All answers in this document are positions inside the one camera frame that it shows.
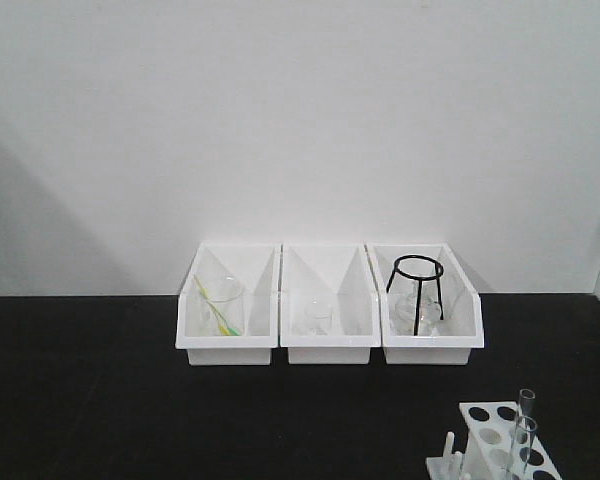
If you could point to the green plastic spatula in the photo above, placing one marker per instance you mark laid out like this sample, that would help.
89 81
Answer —
232 310

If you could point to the middle white storage bin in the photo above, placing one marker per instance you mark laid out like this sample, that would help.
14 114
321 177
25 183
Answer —
340 275

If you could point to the yellow plastic spatula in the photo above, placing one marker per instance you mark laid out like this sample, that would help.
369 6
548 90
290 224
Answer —
220 319

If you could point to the right white storage bin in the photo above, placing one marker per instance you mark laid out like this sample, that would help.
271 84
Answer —
460 332

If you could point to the large clear glass beaker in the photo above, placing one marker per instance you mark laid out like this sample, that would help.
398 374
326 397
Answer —
220 288

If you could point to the glass alcohol lamp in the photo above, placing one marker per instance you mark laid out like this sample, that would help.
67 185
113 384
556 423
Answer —
416 318

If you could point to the black metal tripod stand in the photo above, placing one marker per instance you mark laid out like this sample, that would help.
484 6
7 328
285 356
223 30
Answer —
424 274

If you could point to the white storage bin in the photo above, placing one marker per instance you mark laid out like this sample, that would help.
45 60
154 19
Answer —
340 275
257 267
460 332

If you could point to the left white storage bin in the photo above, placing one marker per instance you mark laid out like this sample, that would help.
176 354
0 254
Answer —
257 267

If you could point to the white test tube rack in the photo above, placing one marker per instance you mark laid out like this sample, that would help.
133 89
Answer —
490 429

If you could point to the small clear glass beaker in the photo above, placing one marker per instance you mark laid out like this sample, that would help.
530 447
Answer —
318 317

